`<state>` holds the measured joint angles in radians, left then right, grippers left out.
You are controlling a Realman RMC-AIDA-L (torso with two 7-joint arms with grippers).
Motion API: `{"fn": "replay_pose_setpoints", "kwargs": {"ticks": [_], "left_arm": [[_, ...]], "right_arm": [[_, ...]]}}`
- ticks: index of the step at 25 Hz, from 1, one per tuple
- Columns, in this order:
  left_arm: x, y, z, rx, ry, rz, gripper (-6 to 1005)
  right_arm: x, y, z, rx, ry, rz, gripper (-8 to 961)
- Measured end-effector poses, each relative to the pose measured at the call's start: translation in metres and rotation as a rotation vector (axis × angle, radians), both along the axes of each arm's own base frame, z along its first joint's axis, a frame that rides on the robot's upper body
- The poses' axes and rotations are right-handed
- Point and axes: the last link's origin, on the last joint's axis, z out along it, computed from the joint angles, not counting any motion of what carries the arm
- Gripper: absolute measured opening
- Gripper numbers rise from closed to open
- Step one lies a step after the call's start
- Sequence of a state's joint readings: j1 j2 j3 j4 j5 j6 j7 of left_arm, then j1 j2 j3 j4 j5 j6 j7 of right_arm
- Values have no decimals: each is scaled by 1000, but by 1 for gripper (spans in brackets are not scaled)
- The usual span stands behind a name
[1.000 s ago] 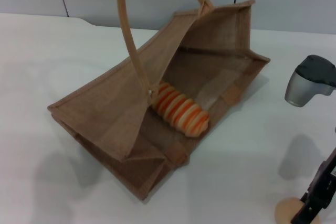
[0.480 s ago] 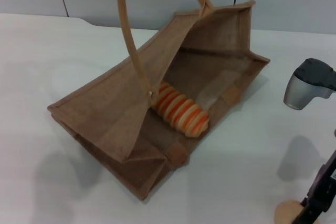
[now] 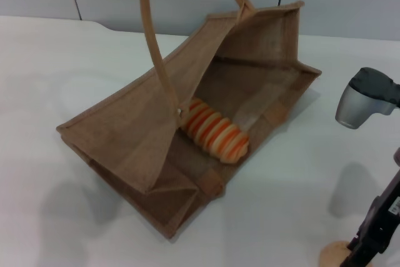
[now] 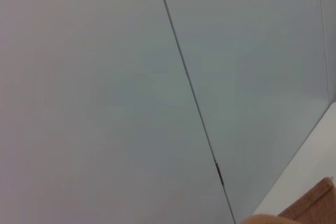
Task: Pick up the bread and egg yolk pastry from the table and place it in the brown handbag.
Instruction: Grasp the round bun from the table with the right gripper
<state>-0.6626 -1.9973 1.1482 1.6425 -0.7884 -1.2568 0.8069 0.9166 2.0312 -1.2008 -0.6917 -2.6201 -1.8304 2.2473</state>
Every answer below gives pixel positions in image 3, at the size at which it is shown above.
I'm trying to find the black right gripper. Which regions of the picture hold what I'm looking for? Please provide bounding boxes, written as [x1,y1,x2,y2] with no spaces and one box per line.
[339,169,400,267]

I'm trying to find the round egg yolk pastry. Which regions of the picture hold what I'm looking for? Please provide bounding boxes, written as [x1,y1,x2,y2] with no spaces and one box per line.
[319,240,354,267]

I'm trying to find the orange striped bread loaf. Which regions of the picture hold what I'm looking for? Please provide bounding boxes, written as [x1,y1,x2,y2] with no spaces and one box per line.
[180,98,251,165]

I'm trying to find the brown jute tote bag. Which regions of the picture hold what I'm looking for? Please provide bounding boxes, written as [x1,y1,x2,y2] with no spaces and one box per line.
[56,0,323,243]

